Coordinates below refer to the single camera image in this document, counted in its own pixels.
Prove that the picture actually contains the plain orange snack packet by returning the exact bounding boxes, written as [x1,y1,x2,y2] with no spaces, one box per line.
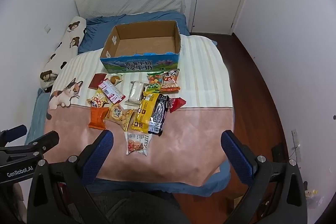
[88,106,109,130]

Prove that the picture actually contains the small yellow toy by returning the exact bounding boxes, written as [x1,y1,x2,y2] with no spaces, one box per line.
[304,187,319,199]

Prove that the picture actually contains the yellow cartoon snack packet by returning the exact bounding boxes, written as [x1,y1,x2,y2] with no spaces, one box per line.
[87,93,109,109]

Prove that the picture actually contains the dark red snack packet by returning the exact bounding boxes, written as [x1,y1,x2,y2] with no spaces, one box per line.
[88,73,107,90]

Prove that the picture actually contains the orange panda snack packet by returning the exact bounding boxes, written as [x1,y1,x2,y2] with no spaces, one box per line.
[160,69,181,92]

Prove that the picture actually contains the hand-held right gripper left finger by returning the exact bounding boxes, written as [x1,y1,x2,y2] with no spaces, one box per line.
[26,130,114,224]

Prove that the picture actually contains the cardboard box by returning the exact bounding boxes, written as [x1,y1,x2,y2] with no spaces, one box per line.
[100,20,182,73]

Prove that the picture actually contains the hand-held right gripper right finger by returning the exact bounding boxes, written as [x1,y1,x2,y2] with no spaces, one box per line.
[220,130,309,224]

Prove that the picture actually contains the yellow egg cookie packet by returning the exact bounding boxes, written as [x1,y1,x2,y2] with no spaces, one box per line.
[108,103,126,125]

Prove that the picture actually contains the long yellow snack packet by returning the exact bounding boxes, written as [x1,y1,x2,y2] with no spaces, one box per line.
[131,91,160,133]

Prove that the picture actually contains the blue bed blanket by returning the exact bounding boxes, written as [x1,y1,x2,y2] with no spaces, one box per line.
[78,11,190,55]

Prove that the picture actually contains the bear printed white pillow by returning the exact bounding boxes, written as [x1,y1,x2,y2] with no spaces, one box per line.
[39,16,87,93]

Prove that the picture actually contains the black snack packet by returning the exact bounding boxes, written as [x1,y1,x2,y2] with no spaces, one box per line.
[148,94,170,136]

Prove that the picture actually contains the colourful candy packet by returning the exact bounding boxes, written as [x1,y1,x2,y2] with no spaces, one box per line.
[146,71,164,86]

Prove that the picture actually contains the white wafer packet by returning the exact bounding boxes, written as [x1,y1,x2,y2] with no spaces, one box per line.
[124,80,147,106]

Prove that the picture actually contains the narrow yellow snack packet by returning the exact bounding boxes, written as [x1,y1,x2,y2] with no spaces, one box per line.
[122,109,135,132]

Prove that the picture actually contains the red and white snack packet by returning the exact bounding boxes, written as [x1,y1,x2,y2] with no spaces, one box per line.
[98,79,126,104]

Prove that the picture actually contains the cat printed striped blanket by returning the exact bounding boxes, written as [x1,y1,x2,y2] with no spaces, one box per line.
[43,34,234,186]

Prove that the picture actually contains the clear cake packet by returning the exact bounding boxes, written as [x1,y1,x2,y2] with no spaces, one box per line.
[109,73,124,85]

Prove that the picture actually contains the black box on floor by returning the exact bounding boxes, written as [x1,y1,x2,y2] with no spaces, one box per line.
[272,144,285,161]

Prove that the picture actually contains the red triangular snack packet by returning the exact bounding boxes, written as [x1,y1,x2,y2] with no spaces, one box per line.
[169,97,187,113]

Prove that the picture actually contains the white cookie packet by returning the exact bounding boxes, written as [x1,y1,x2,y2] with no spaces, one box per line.
[125,132,152,156]

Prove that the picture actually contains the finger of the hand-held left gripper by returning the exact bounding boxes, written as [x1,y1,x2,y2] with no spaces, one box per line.
[25,131,60,157]
[0,124,28,145]

